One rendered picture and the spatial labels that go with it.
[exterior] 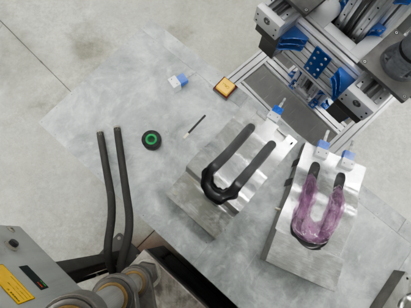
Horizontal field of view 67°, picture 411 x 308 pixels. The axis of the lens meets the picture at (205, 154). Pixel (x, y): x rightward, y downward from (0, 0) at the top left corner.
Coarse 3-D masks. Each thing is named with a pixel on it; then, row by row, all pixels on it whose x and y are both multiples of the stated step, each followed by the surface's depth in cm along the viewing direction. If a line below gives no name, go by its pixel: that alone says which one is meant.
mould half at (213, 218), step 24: (240, 120) 126; (216, 144) 123; (264, 144) 124; (288, 144) 124; (192, 168) 116; (240, 168) 120; (264, 168) 122; (168, 192) 121; (192, 192) 121; (240, 192) 114; (192, 216) 118; (216, 216) 119
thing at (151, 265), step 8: (136, 264) 120; (144, 264) 116; (152, 264) 117; (152, 272) 116; (160, 272) 120; (136, 280) 88; (104, 288) 67; (112, 288) 68; (104, 296) 60; (112, 296) 63; (120, 296) 68; (112, 304) 61; (120, 304) 67
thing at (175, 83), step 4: (192, 72) 137; (196, 72) 138; (172, 76) 134; (176, 76) 136; (180, 76) 136; (184, 76) 136; (188, 76) 137; (168, 80) 134; (172, 80) 134; (176, 80) 134; (180, 80) 135; (184, 80) 135; (172, 84) 133; (176, 84) 133; (180, 84) 134; (184, 84) 137; (172, 88) 135; (176, 88) 134; (180, 88) 137
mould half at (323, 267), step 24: (336, 168) 125; (360, 168) 126; (288, 192) 120; (288, 216) 118; (312, 216) 117; (288, 240) 112; (336, 240) 116; (288, 264) 110; (312, 264) 110; (336, 264) 111
